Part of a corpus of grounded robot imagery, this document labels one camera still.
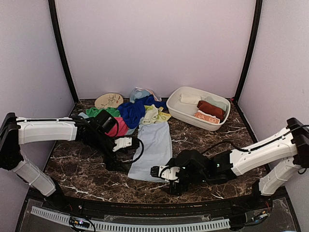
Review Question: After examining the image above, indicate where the large pale blue towel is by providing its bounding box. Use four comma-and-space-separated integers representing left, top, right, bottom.
128, 122, 172, 182

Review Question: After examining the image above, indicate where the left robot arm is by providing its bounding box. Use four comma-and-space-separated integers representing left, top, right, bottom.
0, 113, 133, 211

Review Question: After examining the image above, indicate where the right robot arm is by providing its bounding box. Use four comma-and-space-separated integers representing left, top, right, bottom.
165, 118, 309, 210

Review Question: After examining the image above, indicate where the pink towel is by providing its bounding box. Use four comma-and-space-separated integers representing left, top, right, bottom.
106, 117, 129, 137

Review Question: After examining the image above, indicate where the grey-blue towel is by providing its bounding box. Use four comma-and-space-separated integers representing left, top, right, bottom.
77, 112, 137, 135

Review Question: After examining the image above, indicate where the beige bird-painted plate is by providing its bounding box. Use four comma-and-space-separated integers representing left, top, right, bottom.
95, 93, 124, 109

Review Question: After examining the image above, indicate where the royal blue towel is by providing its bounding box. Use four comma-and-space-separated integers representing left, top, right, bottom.
117, 95, 167, 129

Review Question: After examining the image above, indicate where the orange patterned rolled towel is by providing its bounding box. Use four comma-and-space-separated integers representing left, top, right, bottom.
194, 110, 220, 124

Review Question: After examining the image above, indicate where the brown rolled towel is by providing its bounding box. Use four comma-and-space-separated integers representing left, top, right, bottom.
197, 101, 225, 120

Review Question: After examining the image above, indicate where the light blue dotted towel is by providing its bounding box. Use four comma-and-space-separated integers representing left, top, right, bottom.
129, 87, 162, 103

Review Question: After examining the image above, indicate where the pale yellow patterned towel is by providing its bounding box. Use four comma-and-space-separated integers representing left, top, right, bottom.
141, 104, 171, 125

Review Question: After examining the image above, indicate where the pale green rolled towel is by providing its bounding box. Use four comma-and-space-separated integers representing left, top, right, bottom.
204, 96, 227, 111

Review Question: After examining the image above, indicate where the white plastic basin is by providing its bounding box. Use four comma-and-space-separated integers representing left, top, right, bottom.
166, 87, 231, 131

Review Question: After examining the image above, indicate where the white rolled towel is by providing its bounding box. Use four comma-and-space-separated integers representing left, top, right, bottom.
180, 93, 201, 105

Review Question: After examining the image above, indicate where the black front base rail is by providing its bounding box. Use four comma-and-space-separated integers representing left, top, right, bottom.
43, 179, 272, 216

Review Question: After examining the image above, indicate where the white slotted cable duct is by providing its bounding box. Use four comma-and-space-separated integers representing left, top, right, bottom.
30, 206, 231, 232

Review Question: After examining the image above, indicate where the black left frame post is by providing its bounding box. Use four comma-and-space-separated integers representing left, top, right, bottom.
48, 0, 79, 104

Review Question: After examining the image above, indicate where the black frame post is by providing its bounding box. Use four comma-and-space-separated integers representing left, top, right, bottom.
234, 0, 263, 102
48, 0, 79, 104

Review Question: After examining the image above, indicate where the black right frame post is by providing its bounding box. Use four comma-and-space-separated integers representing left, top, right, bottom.
234, 0, 263, 102

